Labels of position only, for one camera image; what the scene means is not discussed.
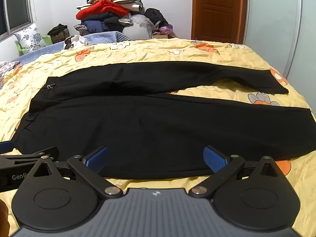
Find grey bag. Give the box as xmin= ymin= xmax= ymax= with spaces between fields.
xmin=122 ymin=25 xmax=152 ymax=41

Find green plastic basket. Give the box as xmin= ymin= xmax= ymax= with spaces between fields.
xmin=17 ymin=35 xmax=52 ymax=54

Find black and white garment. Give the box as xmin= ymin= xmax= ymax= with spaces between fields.
xmin=114 ymin=0 xmax=144 ymax=12

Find dark navy clothes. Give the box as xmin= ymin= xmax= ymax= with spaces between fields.
xmin=81 ymin=12 xmax=129 ymax=34

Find patterned cloth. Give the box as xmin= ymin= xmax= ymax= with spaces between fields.
xmin=0 ymin=60 xmax=24 ymax=89

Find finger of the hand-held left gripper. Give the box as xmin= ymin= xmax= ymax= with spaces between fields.
xmin=0 ymin=140 xmax=13 ymax=155
xmin=0 ymin=147 xmax=59 ymax=171

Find blue quilt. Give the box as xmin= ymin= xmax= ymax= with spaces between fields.
xmin=11 ymin=31 xmax=133 ymax=62

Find black pants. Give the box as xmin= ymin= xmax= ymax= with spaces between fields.
xmin=12 ymin=62 xmax=316 ymax=180

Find frosted glass sliding door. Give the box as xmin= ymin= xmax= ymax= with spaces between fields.
xmin=243 ymin=0 xmax=316 ymax=79

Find brown bag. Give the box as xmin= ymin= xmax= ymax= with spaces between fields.
xmin=47 ymin=23 xmax=70 ymax=44

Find purple cloth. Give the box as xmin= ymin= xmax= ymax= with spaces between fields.
xmin=159 ymin=24 xmax=173 ymax=36

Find floral pillow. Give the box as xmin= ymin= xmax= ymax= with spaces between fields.
xmin=14 ymin=23 xmax=46 ymax=52

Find red garment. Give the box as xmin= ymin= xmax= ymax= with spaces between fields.
xmin=76 ymin=0 xmax=130 ymax=20

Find wooden door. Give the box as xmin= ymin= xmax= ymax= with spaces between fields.
xmin=191 ymin=0 xmax=248 ymax=44

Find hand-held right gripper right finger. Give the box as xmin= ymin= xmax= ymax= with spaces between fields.
xmin=189 ymin=145 xmax=281 ymax=198

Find clear plastic bag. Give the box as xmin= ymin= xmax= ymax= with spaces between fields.
xmin=118 ymin=13 xmax=155 ymax=39

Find white cloth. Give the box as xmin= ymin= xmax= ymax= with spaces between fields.
xmin=63 ymin=35 xmax=88 ymax=50

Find black jacket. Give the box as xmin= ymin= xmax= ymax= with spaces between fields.
xmin=144 ymin=8 xmax=170 ymax=28

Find window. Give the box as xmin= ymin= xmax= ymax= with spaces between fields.
xmin=0 ymin=0 xmax=34 ymax=41

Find checked cloth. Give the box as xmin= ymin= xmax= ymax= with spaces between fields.
xmin=73 ymin=24 xmax=88 ymax=36

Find yellow printed bed sheet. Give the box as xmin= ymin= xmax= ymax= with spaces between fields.
xmin=0 ymin=38 xmax=316 ymax=237

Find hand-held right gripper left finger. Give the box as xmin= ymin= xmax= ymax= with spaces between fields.
xmin=33 ymin=146 xmax=123 ymax=198

